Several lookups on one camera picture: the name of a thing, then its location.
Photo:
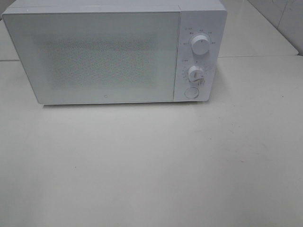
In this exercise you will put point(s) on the round white door button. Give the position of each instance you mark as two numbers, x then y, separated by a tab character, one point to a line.
192	92

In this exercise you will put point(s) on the white timer knob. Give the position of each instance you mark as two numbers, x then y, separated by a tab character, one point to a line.
195	74

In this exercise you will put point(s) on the white microwave door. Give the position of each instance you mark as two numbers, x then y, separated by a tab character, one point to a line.
97	57

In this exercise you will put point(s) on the white upper power knob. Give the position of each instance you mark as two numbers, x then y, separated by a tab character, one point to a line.
200	44

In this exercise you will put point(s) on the white microwave oven body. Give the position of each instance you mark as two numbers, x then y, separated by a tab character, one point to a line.
196	17

